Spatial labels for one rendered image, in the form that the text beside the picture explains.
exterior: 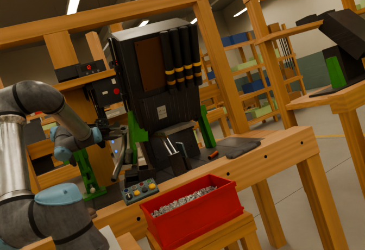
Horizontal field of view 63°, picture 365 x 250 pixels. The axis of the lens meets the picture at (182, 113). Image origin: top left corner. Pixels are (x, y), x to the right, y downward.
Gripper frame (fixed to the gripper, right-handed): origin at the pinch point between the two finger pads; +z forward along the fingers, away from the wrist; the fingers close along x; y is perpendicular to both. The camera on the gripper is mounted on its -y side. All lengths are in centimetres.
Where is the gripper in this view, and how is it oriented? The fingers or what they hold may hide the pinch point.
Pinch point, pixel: (124, 131)
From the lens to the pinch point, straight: 159.1
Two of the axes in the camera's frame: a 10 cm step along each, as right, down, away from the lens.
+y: 1.6, -7.5, -6.4
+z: 9.5, -0.6, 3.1
